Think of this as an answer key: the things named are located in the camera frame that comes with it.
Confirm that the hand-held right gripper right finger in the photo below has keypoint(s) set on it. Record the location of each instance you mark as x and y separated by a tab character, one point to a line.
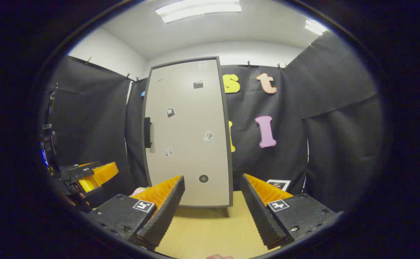
258	212

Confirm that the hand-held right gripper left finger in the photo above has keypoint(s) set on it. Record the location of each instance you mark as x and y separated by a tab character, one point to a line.
166	212

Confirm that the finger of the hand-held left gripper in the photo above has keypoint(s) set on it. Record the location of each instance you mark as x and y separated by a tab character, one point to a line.
94	176

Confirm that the grey cabinet door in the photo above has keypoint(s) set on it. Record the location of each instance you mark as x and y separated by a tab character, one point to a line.
188	144

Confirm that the white cover book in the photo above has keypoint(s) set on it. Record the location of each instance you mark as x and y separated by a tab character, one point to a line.
278	184

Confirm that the pink plush toy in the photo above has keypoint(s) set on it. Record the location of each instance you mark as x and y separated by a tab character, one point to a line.
139	191

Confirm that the black backdrop cloth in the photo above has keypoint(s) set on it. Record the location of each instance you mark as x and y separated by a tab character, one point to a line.
339	144

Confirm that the small ceiling light panel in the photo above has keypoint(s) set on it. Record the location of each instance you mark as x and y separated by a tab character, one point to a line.
315	27

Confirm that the long ceiling light panel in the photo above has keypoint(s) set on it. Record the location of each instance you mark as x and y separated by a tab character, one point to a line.
199	10

